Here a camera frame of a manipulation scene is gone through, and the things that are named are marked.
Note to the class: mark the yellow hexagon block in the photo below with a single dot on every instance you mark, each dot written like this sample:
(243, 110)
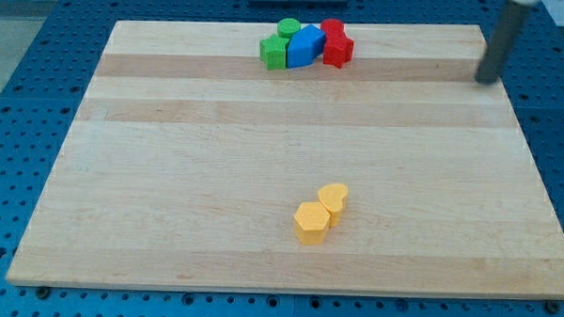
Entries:
(311, 223)

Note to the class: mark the yellow heart block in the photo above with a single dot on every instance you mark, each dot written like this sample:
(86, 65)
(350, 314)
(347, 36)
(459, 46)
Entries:
(333, 197)

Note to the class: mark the light wooden board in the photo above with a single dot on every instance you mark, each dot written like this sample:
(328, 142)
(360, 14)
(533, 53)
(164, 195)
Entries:
(187, 160)

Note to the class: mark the green star block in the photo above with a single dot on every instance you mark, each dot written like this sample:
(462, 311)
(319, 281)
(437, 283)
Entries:
(273, 52)

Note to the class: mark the blue arch block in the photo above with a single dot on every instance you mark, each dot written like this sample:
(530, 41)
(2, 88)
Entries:
(306, 45)

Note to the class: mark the red star block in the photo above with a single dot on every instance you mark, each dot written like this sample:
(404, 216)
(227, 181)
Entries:
(337, 50)

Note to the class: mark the green cylinder block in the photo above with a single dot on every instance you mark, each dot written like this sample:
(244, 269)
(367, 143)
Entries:
(287, 28)

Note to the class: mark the red cylinder block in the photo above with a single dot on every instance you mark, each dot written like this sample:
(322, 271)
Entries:
(333, 27)

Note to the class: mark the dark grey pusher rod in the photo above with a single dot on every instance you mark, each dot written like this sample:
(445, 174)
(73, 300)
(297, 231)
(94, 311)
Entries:
(506, 31)

